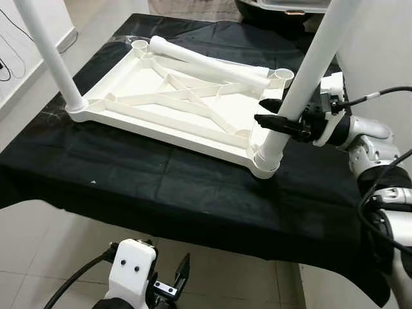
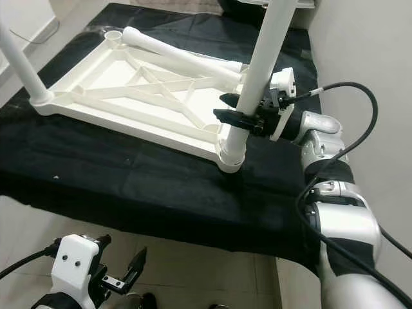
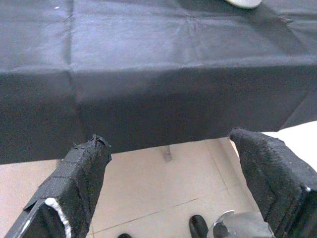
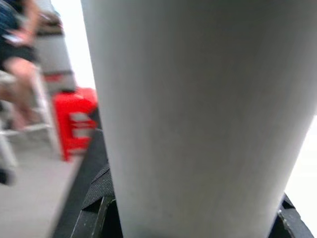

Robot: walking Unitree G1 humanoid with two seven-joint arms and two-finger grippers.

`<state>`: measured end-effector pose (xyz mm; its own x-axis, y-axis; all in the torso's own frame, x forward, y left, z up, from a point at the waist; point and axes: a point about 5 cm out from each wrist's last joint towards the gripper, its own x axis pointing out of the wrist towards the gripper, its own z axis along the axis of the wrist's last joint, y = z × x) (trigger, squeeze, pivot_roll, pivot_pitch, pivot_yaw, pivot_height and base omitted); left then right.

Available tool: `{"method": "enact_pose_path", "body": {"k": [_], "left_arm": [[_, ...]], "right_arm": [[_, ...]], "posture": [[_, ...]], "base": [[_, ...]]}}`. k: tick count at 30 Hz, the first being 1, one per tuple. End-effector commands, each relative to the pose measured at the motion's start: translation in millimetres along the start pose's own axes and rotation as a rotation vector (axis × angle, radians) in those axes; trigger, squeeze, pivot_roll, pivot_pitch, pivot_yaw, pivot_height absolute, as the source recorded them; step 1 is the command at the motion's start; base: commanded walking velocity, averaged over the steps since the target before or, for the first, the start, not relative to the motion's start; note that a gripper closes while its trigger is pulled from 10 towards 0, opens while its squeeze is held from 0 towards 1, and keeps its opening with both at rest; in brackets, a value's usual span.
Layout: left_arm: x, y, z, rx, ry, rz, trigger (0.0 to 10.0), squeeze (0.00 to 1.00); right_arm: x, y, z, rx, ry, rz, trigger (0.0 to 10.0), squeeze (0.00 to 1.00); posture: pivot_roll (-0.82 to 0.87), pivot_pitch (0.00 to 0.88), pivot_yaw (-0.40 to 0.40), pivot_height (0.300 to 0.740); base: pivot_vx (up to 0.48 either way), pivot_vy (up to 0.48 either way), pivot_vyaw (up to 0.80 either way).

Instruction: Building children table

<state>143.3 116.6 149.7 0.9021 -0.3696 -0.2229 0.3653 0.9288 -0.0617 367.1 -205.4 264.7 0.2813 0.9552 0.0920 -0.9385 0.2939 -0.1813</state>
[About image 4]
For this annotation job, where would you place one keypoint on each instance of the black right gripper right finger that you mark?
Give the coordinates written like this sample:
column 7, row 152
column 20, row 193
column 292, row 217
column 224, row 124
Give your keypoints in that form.
column 289, row 223

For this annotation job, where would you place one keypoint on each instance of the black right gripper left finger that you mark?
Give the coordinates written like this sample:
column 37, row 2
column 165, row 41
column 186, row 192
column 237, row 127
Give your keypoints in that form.
column 101, row 213

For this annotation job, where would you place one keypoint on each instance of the white plastic table leg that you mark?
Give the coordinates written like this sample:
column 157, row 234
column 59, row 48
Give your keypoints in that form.
column 198, row 111

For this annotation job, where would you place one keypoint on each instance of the black tablecloth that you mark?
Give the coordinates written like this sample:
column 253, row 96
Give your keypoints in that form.
column 81, row 178

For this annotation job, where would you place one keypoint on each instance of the grey cabinet with red stripe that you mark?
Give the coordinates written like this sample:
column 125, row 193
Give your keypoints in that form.
column 54, row 49

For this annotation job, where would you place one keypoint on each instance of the seated person in shorts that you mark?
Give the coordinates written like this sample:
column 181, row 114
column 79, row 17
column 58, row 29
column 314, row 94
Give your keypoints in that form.
column 17, row 49

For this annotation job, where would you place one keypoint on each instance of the white metal chair frame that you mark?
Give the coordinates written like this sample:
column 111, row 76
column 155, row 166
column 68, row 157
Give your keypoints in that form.
column 42, row 106

